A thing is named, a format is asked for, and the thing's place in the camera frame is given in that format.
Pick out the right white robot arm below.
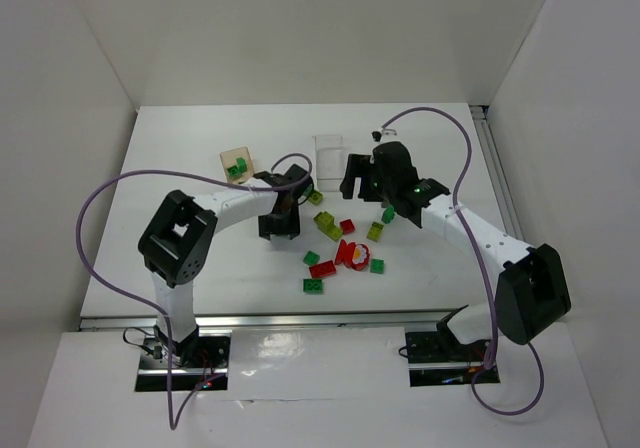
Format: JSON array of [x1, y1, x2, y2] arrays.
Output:
[[340, 141, 572, 345]]

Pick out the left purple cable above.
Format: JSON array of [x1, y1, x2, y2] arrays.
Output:
[[75, 153, 314, 432]]

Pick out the lime stepped lego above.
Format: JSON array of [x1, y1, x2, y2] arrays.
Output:
[[313, 211, 343, 242]]

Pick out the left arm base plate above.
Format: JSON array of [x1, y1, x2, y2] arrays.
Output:
[[133, 333, 231, 393]]

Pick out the lime square lego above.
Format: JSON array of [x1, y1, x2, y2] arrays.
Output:
[[309, 190, 323, 206]]

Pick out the aluminium rail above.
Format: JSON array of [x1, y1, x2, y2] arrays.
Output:
[[77, 309, 452, 331], [469, 105, 524, 241]]

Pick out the clear plastic container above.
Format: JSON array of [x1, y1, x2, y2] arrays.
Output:
[[313, 134, 347, 193]]

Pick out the lime lego right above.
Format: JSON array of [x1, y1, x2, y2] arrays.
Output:
[[366, 222, 384, 242]]

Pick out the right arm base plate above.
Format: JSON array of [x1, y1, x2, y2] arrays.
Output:
[[398, 331, 500, 388]]

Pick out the aluminium rail right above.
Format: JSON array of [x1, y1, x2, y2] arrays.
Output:
[[469, 105, 524, 241]]

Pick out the red rectangular lego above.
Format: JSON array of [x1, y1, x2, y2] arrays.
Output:
[[309, 260, 337, 279]]

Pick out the small green lego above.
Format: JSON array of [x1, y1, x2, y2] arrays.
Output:
[[303, 250, 320, 267]]

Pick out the green flat lego front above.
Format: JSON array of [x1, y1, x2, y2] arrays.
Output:
[[302, 278, 324, 294]]

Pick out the aluminium rail front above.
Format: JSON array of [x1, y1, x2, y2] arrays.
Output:
[[77, 309, 452, 331]]

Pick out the red flower lego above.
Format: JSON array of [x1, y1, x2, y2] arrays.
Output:
[[334, 240, 371, 271]]

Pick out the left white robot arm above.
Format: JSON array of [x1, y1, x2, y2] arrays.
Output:
[[138, 164, 313, 363]]

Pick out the small red square lego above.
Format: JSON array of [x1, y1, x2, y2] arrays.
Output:
[[339, 219, 356, 235]]

